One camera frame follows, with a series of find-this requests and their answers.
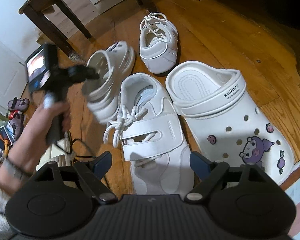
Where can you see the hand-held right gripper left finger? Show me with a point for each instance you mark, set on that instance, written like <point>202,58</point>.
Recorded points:
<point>102,161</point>

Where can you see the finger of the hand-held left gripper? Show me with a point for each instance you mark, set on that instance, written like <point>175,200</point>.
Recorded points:
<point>92,73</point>

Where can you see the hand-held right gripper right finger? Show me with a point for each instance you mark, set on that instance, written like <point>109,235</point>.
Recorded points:
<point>198,163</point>

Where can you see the white clog purple charms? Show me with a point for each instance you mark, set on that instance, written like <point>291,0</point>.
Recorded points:
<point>105,97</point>
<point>215,120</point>

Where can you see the white lace-up sneaker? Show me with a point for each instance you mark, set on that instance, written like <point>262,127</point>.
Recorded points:
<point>155,142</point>
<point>157,52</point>

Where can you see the person's left forearm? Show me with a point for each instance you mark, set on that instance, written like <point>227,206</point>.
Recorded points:
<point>10,178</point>

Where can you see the person's left hand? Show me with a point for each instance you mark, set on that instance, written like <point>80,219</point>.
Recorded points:
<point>32,142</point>

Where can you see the white door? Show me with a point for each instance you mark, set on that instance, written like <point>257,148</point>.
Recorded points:
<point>5,75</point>

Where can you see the purple child shoe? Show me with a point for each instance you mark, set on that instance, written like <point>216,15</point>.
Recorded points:
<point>18,103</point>
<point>16,127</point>

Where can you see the cream cloth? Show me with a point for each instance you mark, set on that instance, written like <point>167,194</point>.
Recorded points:
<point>55,157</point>

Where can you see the red packet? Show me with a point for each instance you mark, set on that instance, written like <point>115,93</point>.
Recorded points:
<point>12,115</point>

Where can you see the dark wooden table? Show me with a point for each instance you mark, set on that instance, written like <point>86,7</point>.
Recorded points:
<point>40,7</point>

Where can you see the dark printed magazine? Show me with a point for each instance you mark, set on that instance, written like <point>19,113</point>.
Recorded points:
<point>2,133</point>

